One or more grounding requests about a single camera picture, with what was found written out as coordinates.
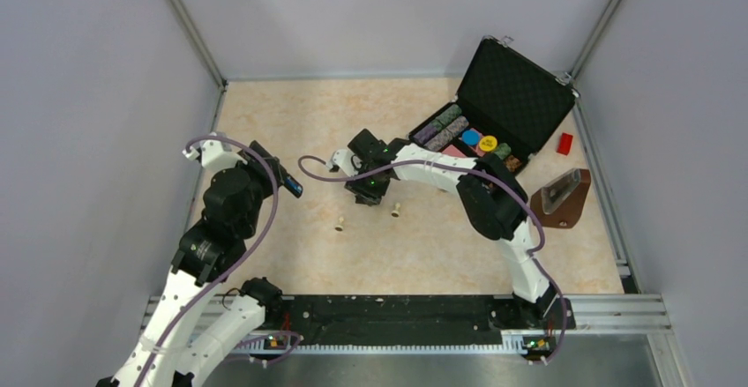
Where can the yellow big blind chip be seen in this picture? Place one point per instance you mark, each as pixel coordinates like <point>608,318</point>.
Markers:
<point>487,144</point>

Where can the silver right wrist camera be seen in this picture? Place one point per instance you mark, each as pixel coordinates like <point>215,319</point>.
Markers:
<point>342,161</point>

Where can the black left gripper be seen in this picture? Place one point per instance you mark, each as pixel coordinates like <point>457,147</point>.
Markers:
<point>261,170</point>

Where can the brown metronome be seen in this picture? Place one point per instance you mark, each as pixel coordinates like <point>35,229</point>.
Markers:
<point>560,203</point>

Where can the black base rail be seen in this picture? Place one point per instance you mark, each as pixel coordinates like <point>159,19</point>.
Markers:
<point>456,324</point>

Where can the black remote control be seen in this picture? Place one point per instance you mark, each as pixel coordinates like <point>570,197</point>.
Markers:
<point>279,171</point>

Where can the cream chess pawn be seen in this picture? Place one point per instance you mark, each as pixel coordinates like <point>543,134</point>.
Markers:
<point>339,227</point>
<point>396,210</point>

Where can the blue round chip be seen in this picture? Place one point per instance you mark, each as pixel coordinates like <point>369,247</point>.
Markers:
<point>471,138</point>

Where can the blue battery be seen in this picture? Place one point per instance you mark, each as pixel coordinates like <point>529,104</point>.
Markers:
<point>293,186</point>

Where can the red toy brick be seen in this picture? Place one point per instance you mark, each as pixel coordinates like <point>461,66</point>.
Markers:
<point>565,142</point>

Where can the black poker chip case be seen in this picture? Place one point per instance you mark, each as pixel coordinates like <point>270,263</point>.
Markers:
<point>506,95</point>

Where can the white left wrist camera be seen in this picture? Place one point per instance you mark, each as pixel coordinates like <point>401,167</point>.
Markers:
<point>213,152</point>

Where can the orange black chip stack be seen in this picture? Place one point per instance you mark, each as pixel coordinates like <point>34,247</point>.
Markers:
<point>514,164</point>

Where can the green chip stack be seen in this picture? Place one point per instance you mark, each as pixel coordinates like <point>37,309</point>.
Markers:
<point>503,151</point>

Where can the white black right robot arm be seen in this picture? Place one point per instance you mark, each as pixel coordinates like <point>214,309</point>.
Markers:
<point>494,202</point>

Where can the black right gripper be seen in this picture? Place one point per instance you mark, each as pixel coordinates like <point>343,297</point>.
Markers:
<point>372,197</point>

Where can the red playing card deck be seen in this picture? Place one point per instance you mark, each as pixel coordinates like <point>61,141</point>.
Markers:
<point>453,151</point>

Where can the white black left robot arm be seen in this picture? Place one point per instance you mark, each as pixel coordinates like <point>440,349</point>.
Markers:
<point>244,176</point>

